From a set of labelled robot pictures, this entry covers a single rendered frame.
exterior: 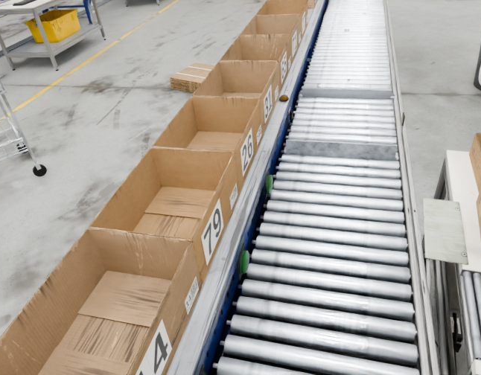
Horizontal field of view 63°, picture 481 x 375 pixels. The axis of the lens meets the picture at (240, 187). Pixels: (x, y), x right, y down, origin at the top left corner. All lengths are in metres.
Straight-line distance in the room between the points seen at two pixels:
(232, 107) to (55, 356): 1.06
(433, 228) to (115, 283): 1.02
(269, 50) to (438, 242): 1.42
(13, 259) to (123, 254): 1.81
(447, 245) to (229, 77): 1.23
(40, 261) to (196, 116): 1.49
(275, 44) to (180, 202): 1.27
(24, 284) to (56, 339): 1.58
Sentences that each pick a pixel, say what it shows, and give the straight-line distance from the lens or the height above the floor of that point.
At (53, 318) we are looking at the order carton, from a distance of 1.06.
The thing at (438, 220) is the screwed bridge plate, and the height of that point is 0.75.
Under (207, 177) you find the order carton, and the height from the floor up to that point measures 0.94.
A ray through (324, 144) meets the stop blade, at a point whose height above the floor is 0.80.
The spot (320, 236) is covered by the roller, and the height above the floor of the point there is 0.74.
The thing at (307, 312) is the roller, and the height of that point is 0.75.
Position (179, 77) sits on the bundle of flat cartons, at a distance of 4.48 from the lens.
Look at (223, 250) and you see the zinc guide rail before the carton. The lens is 1.15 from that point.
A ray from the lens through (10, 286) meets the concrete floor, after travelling 2.70.
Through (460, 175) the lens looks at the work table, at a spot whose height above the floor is 0.75.
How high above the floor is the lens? 1.71
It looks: 37 degrees down
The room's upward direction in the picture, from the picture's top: 6 degrees counter-clockwise
